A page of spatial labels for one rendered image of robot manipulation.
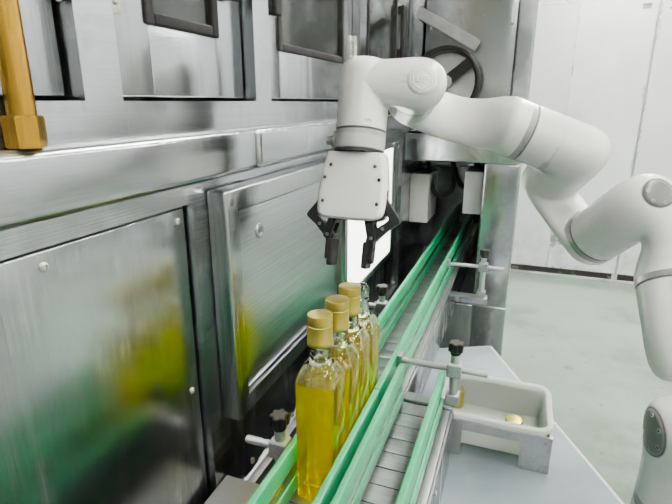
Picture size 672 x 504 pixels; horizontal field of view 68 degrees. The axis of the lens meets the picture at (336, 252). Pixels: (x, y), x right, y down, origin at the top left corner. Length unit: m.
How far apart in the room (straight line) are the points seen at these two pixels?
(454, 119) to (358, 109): 0.18
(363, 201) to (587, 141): 0.33
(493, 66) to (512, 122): 0.96
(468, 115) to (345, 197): 0.25
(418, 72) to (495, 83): 0.99
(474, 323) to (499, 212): 0.41
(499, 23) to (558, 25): 2.76
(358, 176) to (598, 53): 3.84
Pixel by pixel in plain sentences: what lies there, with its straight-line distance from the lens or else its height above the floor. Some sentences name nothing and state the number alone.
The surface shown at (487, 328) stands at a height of 0.67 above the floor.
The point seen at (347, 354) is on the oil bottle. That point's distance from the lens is 0.73.
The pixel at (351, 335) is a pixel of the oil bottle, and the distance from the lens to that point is 0.78.
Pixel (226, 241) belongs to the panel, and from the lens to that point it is 0.67.
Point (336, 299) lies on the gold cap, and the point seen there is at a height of 1.16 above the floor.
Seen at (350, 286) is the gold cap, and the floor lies 1.16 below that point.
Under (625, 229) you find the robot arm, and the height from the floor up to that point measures 1.26.
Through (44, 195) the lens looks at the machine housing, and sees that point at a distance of 0.47.
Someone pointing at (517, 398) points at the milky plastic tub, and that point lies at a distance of 1.22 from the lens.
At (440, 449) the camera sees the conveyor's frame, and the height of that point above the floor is 0.88.
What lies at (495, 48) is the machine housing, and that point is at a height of 1.59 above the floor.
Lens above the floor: 1.43
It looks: 17 degrees down
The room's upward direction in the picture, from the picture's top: straight up
